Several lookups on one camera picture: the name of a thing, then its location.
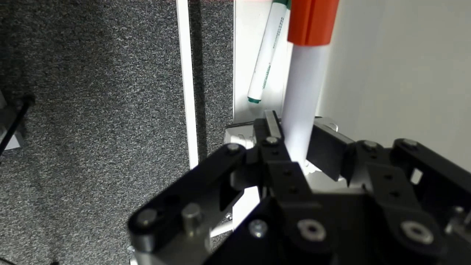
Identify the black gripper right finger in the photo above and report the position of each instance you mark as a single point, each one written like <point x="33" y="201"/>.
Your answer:
<point x="334" y="157"/>

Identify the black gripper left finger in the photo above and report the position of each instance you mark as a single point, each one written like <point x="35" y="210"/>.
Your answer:
<point x="197" y="192"/>

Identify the orange capped white marker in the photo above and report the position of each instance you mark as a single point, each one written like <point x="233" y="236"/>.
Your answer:
<point x="304" y="83"/>

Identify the large whiteboard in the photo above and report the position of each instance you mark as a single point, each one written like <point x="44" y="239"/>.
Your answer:
<point x="403" y="69"/>

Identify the white whiteboard tray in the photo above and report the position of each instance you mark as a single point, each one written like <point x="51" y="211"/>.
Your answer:
<point x="241" y="49"/>

